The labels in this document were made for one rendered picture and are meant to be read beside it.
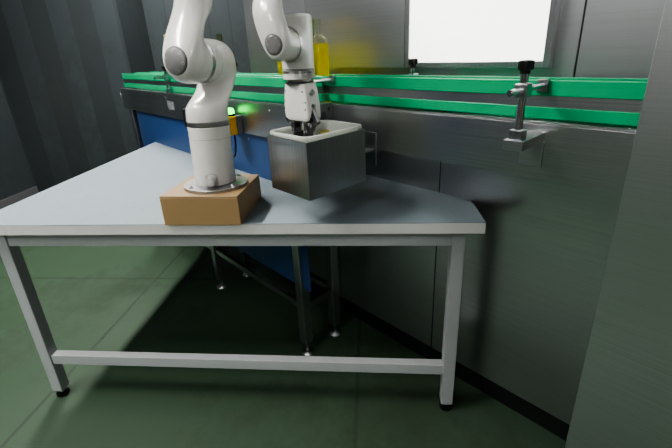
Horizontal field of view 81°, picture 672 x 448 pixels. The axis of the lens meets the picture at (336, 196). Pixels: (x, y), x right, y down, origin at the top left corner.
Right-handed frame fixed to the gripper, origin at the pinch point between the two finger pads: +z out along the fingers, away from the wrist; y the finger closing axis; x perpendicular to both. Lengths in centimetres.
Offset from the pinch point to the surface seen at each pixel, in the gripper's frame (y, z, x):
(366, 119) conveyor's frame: -5.3, -2.7, -20.6
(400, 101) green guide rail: -16.5, -8.4, -22.3
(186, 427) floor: 28, 99, 39
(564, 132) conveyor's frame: -59, -5, -20
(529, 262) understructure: -50, 38, -41
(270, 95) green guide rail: 32.4, -8.9, -13.3
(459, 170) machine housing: -26, 15, -41
